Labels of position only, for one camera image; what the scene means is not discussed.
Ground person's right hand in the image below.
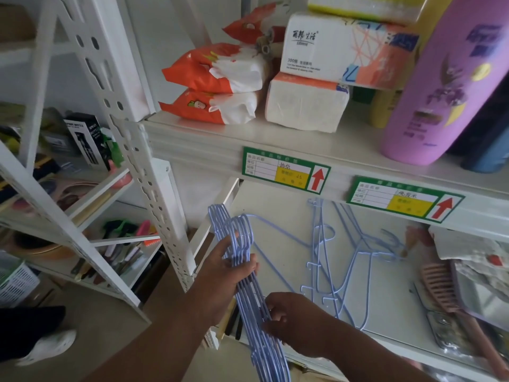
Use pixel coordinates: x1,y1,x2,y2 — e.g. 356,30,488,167
262,291,347,358

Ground person's left hand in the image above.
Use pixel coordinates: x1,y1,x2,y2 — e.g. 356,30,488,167
190,233,260,330

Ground bunch of blue wire hangers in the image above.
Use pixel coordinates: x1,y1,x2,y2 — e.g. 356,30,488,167
207,203,291,382

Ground tangle of blue wire hangers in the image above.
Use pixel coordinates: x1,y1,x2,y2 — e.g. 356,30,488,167
300,197,405,332

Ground white metal rack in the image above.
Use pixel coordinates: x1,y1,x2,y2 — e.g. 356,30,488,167
55,0,509,382

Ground person's right forearm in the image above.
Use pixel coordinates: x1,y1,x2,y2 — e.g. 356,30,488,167
326,322,438,382

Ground row of kitchen knives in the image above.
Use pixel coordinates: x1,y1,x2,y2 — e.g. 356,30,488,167
71,230,146,287

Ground green price label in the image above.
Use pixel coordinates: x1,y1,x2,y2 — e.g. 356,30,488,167
346,175,466,224
241,146,332,195

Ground clear plastic packet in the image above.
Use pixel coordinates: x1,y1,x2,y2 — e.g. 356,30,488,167
409,282,490,359

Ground pink wide-tooth comb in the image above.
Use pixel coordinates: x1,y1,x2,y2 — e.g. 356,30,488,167
420,261,509,380

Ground salmon pink plastic scoop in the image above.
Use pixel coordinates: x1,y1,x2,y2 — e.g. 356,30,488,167
108,161,133,190

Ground small pink spatula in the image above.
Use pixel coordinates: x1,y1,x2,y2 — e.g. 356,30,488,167
405,224,435,247

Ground green spray bottle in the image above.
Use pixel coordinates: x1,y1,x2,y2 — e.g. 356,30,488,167
100,127,125,168

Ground orange plastic basin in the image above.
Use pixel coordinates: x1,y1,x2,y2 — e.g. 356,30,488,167
12,230,76,261

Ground pink plastic dish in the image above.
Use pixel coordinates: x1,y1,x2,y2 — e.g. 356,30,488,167
10,180,104,213

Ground purple framed mirror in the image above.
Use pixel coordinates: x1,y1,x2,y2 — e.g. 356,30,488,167
449,258,509,333

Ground white patterned cloth pack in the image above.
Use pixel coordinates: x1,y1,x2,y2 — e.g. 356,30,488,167
428,224,509,275

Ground white plastic basket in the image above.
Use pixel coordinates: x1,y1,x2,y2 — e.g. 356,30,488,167
0,250,41,309

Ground black box white print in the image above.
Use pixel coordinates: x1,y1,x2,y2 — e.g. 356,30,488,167
63,112,112,171

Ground white tissue pack orange edge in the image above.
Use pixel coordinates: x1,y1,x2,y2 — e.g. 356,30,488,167
264,72,350,134

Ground yellow black tool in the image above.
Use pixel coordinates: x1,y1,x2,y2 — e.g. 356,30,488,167
0,153,60,203

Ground grey packet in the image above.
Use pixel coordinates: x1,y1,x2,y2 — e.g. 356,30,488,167
38,107,80,158

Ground yellow bottle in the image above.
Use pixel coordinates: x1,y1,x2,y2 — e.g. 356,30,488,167
366,0,456,129

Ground white tissue pack orange lines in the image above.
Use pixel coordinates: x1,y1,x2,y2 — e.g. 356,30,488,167
280,11,420,91

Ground purple shampoo bottle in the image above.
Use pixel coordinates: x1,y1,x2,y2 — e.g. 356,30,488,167
378,0,509,167

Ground dark navy bottle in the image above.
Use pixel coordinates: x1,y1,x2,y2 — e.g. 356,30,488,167
449,81,509,158

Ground yellow striped tissue pack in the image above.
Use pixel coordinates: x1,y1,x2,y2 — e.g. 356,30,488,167
306,0,432,25

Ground green handled tool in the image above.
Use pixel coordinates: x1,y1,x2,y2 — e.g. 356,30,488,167
102,219,138,240

